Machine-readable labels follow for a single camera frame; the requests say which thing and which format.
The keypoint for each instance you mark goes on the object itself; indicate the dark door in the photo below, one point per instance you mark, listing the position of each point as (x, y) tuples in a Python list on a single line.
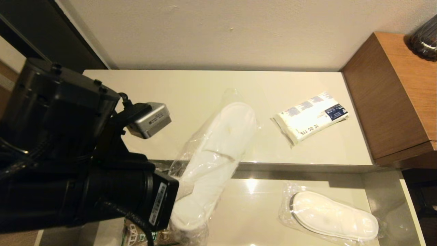
[(61, 30)]

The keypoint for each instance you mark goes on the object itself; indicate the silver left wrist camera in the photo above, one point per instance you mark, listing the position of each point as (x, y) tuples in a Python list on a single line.
[(150, 119)]

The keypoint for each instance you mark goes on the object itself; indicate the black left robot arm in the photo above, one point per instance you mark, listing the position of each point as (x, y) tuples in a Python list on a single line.
[(51, 119)]

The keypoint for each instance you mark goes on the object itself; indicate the brown wooden side cabinet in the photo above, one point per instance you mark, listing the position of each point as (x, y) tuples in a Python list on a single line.
[(392, 95)]

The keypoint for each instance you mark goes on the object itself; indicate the brown snack bag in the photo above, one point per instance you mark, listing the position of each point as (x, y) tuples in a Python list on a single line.
[(133, 237)]

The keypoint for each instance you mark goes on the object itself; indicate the black metal stand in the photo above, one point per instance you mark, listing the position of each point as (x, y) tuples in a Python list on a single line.
[(428, 205)]

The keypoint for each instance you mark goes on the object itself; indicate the dark glass vase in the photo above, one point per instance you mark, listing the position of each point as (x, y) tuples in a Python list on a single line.
[(425, 39)]

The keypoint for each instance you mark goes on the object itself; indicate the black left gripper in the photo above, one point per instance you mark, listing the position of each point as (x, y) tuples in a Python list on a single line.
[(136, 194)]

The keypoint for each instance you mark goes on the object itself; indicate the beige drawer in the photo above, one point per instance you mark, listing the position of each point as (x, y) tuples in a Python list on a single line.
[(256, 212)]

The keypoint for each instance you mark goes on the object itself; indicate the white slipper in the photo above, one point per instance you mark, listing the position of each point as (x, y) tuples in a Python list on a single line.
[(218, 147), (331, 217)]

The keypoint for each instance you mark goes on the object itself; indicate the white tissue pack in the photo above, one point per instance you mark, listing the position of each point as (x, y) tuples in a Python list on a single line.
[(307, 119)]

